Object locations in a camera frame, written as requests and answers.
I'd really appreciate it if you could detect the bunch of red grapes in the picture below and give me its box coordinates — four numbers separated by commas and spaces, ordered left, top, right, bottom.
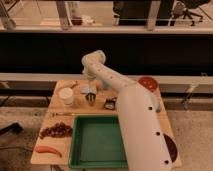
39, 122, 72, 139

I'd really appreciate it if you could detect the tan croissant toy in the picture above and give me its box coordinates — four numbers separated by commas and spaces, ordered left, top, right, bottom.
67, 81, 79, 89

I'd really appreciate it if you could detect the dark red bowl on shelf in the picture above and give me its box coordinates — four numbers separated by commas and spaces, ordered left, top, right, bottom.
71, 17, 83, 26

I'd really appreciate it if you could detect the orange carrot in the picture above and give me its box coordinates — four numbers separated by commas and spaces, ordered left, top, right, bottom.
34, 146, 62, 158

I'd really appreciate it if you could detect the black office chair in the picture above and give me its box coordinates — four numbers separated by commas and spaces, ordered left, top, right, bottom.
170, 0, 211, 26

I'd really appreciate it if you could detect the blue sponge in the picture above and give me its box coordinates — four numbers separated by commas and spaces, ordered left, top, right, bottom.
154, 102, 161, 113

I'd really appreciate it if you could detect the small metal cup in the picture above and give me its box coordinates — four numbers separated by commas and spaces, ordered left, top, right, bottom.
85, 93, 96, 106

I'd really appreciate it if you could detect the green plastic tray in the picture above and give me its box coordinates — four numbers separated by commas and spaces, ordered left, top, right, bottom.
69, 115, 128, 169

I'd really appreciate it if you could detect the grey towel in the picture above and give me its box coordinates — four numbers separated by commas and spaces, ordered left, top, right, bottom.
80, 85, 97, 94

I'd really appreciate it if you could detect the small black square object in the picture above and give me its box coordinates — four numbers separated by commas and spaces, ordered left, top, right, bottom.
104, 98, 117, 110

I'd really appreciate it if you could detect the white cup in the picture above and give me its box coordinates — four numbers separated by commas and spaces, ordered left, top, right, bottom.
59, 88, 74, 105

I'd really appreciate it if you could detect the purple bowl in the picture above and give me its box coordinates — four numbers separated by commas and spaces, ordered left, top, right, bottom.
164, 135, 178, 162

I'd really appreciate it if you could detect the blue plastic cup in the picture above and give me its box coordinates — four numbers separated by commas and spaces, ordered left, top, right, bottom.
102, 81, 111, 90

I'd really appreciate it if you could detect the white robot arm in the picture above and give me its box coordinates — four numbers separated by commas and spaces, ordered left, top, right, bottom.
82, 50, 173, 171

